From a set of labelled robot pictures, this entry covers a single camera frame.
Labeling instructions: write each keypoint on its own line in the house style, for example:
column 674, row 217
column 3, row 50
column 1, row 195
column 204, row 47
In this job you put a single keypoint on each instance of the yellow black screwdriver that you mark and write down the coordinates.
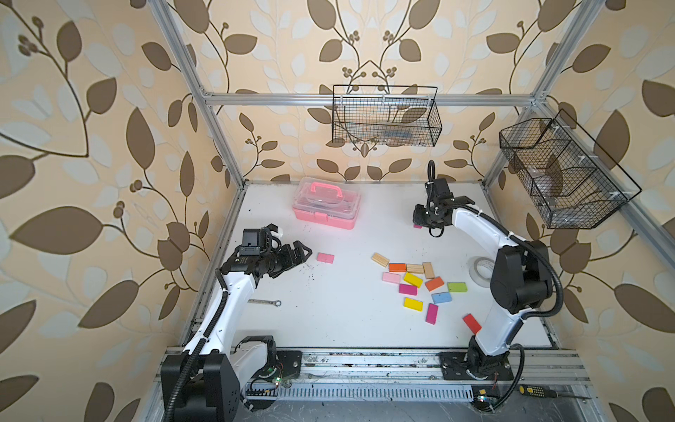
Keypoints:
column 541, row 392

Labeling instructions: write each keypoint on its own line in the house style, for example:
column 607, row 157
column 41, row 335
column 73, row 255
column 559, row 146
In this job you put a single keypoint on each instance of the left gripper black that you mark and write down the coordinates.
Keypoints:
column 287, row 261

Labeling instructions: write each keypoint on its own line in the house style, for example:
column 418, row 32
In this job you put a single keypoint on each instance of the yellow block upper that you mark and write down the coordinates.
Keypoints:
column 413, row 280

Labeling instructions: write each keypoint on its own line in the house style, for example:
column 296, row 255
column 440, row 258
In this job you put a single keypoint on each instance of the green block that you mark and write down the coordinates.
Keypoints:
column 457, row 287

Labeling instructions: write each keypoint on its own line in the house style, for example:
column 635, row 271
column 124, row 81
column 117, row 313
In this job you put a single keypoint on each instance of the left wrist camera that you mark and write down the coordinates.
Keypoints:
column 253, row 240

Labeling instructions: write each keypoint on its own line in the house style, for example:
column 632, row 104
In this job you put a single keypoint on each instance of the wooden block upright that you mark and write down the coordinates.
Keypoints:
column 428, row 271

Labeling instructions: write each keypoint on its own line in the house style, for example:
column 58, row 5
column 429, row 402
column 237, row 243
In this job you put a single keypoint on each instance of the yellow block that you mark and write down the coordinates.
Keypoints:
column 413, row 280
column 414, row 305

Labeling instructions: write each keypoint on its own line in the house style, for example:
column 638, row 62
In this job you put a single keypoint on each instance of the back wire basket black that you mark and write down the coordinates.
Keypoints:
column 386, row 114

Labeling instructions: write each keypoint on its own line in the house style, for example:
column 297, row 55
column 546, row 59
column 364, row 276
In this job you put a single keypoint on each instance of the pink plastic toolbox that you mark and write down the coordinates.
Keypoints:
column 328, row 203

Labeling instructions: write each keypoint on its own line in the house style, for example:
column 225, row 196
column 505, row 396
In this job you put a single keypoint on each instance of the yellow block lower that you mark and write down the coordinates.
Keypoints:
column 414, row 305

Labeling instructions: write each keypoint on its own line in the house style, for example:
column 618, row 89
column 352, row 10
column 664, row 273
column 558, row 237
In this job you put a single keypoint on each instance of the wire basket black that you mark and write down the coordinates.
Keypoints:
column 574, row 182
column 386, row 114

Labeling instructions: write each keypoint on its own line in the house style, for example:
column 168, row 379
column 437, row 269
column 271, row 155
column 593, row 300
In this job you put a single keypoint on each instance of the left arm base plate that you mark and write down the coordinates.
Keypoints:
column 289, row 364

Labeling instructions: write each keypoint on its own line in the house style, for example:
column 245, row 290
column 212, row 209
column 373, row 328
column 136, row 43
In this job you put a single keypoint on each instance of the white tape roll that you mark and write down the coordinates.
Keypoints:
column 481, row 270

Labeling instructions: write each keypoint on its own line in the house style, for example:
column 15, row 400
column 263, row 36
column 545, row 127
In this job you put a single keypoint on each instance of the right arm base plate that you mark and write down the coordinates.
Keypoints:
column 461, row 366

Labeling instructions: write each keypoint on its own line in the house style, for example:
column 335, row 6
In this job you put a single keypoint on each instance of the orange block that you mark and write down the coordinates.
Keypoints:
column 397, row 267

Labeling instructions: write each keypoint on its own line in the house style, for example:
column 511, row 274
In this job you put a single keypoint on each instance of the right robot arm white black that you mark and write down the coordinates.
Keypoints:
column 523, row 283

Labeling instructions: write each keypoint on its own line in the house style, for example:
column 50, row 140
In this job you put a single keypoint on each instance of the red-orange block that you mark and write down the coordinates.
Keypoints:
column 434, row 284

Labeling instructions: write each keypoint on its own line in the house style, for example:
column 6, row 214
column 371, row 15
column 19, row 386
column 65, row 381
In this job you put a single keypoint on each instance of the wooden block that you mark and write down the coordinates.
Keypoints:
column 415, row 269
column 380, row 259
column 428, row 271

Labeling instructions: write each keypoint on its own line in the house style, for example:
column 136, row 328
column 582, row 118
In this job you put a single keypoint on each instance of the light pink block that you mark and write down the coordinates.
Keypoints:
column 325, row 258
column 393, row 278

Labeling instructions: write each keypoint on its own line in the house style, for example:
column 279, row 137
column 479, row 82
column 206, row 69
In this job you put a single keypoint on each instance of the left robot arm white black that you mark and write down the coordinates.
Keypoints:
column 209, row 379

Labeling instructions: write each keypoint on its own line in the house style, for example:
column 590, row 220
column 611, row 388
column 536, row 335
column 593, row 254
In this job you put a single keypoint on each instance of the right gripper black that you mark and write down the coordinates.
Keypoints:
column 417, row 218

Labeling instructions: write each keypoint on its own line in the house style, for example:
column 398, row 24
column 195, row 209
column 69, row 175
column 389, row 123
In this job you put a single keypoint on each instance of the red block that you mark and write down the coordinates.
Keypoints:
column 471, row 322

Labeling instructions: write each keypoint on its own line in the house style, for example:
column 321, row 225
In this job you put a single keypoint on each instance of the blue block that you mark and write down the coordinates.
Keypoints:
column 440, row 298

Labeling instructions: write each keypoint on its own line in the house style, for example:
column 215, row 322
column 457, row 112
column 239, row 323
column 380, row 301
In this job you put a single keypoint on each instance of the small silver wrench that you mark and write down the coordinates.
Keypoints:
column 275, row 303

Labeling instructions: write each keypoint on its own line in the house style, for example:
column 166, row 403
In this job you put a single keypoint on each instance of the right wire basket black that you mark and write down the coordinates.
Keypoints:
column 574, row 182

